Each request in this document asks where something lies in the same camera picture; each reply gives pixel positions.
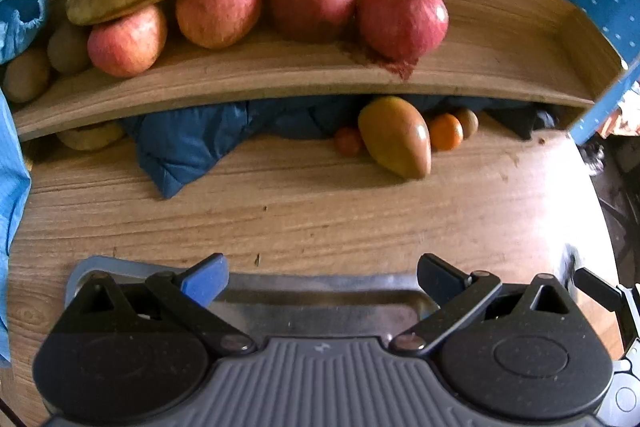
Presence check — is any patterned colourful cloth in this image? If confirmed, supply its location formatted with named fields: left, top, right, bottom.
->
left=597, top=81, right=640, bottom=138

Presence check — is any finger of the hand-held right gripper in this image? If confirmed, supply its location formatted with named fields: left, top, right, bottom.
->
left=573, top=266, right=627, bottom=314

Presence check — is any dark blue quilted jacket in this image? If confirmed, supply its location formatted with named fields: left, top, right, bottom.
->
left=122, top=94, right=559, bottom=200

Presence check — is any yellowish brown long fruit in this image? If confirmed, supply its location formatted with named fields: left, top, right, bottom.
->
left=55, top=122, right=126, bottom=152

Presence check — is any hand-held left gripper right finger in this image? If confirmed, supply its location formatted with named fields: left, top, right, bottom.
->
left=390, top=253, right=584, bottom=354

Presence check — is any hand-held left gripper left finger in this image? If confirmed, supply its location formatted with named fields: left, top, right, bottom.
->
left=66, top=253, right=257, bottom=354

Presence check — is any small orange tangerine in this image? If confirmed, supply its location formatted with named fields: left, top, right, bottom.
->
left=429, top=113, right=465, bottom=152

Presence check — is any green-red mango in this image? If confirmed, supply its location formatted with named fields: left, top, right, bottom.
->
left=357, top=96, right=432, bottom=180

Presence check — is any light blue cloth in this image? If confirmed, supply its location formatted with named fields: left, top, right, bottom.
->
left=0, top=0, right=49, bottom=369

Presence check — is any orange-red apple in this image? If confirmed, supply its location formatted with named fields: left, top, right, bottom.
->
left=175, top=0, right=264, bottom=50

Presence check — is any red cherry tomato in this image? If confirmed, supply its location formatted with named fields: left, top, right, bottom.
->
left=333, top=126, right=366, bottom=158

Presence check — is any pale red apple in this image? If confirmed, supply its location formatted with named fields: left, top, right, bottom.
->
left=87, top=4, right=169, bottom=79

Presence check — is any red striped apple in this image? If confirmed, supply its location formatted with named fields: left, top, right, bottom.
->
left=357, top=0, right=450, bottom=62

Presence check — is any curved wooden shelf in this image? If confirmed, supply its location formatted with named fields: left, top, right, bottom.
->
left=2, top=0, right=627, bottom=142

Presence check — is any metal tray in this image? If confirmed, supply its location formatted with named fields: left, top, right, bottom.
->
left=65, top=255, right=442, bottom=344

